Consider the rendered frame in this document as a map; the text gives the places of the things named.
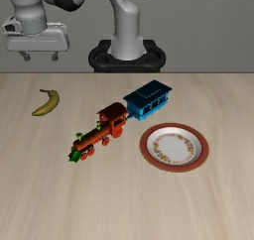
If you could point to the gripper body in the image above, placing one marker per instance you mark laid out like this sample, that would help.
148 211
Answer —
36 39

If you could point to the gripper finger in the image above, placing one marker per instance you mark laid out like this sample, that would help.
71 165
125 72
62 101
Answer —
55 56
25 55

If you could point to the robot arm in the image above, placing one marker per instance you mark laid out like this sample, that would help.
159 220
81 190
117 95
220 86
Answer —
127 25

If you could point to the yellow banana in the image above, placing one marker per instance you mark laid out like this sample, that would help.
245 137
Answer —
49 103

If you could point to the red-rimmed white plate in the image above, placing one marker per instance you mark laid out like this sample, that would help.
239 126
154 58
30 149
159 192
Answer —
174 147

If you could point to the red toy locomotive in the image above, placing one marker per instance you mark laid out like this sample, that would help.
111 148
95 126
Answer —
102 130

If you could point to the blue toy train wagon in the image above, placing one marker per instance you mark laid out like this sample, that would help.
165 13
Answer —
149 100

